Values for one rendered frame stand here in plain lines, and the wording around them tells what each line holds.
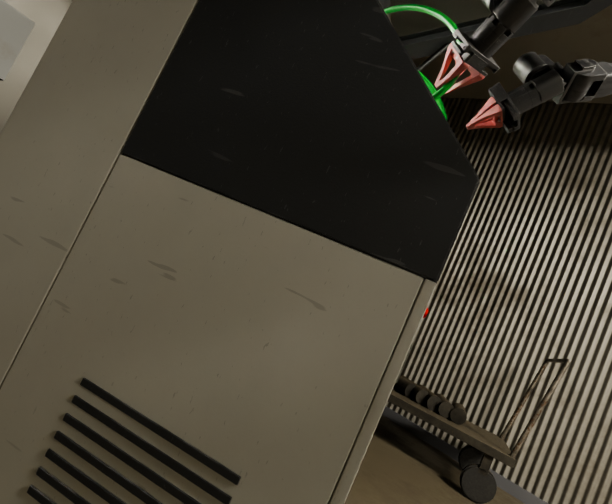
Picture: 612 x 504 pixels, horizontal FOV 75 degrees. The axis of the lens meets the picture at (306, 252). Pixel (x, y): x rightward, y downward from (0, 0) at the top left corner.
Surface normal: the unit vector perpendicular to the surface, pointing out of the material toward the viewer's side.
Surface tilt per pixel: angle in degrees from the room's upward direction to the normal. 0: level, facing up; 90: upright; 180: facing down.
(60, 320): 90
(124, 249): 90
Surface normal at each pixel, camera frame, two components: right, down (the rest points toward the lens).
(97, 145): -0.21, -0.19
